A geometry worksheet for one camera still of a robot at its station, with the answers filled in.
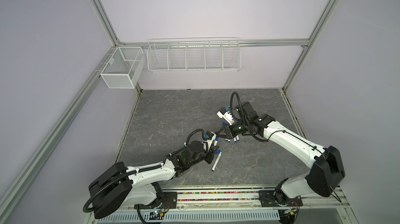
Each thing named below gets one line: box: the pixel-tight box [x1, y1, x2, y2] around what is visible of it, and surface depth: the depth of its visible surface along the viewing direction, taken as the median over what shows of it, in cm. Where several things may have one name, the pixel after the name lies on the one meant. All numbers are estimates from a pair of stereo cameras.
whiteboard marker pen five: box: [211, 148, 222, 172], surface depth 89 cm
